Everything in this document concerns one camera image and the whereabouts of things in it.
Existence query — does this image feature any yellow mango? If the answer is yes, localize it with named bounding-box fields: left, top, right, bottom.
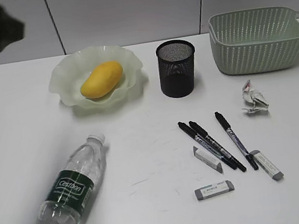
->
left=80, top=61, right=123, bottom=99

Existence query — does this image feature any grey white eraser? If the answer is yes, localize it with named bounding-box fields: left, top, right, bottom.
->
left=250, top=150, right=284, bottom=181
left=193, top=146, right=223, bottom=174
left=194, top=180, right=235, bottom=201

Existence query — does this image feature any black mesh pen holder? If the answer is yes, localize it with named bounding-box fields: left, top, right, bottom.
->
left=155, top=40, right=195, bottom=98

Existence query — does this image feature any black marker pen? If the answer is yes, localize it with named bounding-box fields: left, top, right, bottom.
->
left=178, top=121, right=237, bottom=170
left=189, top=121, right=247, bottom=172
left=214, top=111, right=259, bottom=171

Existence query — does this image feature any green plastic woven basket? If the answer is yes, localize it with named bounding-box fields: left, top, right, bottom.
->
left=208, top=6, right=299, bottom=76

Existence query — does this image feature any clear water bottle green label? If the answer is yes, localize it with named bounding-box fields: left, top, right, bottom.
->
left=38, top=133, right=106, bottom=224

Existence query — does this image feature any waste paper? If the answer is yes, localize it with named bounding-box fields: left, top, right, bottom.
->
left=242, top=80, right=269, bottom=116

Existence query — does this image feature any green frosted wavy plate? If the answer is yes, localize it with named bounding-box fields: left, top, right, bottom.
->
left=48, top=45, right=143, bottom=111

